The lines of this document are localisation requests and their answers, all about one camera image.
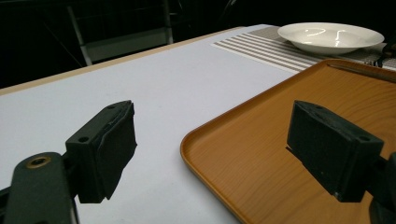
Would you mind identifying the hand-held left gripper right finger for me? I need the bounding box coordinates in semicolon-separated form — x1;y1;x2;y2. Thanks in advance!
286;99;385;203

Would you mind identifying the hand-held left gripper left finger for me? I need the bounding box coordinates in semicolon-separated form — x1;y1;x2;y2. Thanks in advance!
64;99;138;204

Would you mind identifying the wooden-handled steel knife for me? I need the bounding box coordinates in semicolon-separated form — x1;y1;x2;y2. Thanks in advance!
326;62;396;83

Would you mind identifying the white deep plate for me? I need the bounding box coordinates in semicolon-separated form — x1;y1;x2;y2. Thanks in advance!
276;21;386;56

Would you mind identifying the wood-grain serving tray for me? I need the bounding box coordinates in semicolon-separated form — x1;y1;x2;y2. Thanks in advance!
179;58;396;224

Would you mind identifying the striped woven placemat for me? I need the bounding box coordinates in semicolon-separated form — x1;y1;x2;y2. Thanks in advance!
210;25;396;74

